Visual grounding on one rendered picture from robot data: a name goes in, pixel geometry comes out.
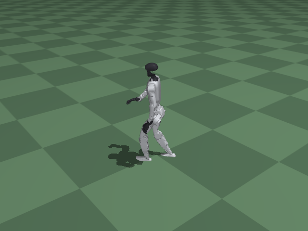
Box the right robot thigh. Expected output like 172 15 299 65
152 110 165 139

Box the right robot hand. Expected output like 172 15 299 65
127 97 140 104

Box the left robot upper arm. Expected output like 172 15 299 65
147 84 157 109

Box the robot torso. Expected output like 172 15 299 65
146 76 165 119

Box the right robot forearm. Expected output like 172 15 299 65
138 89 148 102

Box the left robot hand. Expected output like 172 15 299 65
142 121 153 134

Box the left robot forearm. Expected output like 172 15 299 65
148 104 156 123

